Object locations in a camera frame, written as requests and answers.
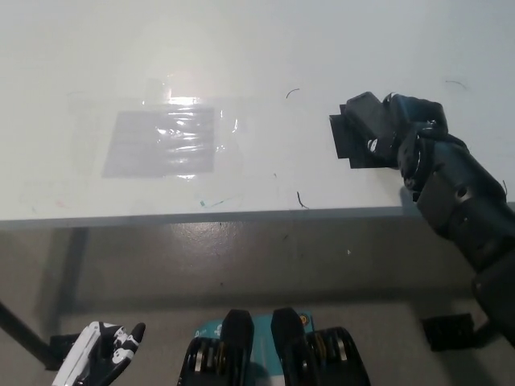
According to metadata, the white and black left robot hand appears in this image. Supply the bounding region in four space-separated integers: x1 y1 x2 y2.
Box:
51 320 146 386

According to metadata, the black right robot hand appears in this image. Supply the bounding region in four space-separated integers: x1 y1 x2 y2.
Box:
364 92 450 172

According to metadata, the dark grey whiteboard eraser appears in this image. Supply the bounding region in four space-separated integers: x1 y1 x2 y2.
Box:
344 91 398 140

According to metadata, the grey table leg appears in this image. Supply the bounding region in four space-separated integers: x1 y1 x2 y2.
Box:
60 227 90 321

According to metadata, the clear plastic sheet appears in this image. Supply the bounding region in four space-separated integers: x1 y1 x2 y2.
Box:
68 76 246 202

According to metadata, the clear plastic sleeve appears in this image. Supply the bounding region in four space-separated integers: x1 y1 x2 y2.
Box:
101 109 216 179

